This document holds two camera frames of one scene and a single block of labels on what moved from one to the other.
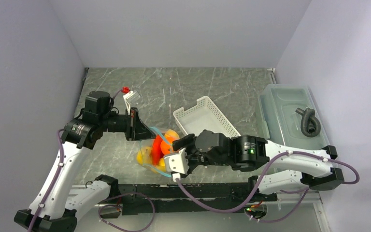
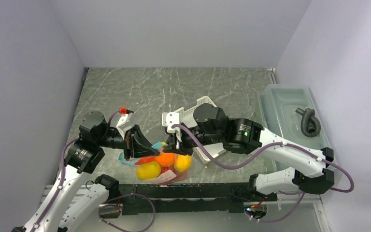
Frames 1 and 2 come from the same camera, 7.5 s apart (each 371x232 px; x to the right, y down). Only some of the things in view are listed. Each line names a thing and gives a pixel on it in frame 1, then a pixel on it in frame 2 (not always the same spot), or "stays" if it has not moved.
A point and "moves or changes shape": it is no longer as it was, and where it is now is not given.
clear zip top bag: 151,152 moves or changes shape
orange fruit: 166,145 moves or changes shape
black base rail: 169,198 stays
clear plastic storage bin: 280,123 stays
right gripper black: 184,142 -> 171,144
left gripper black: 135,129 -> 135,144
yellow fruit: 161,166 -> 148,170
